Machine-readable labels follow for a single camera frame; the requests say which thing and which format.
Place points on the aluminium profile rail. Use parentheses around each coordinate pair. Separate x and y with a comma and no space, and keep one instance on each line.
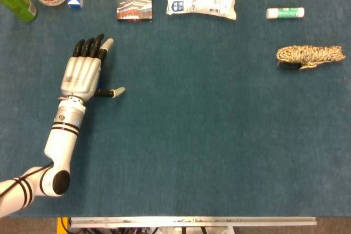
(192,221)

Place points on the yellow frame piece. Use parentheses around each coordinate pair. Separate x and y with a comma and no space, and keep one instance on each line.
(61,225)

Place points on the green white glue stick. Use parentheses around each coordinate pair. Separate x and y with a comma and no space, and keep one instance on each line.
(285,12)

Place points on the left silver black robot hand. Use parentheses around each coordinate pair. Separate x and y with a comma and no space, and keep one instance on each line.
(81,76)

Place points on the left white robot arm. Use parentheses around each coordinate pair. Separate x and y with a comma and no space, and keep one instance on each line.
(60,143)

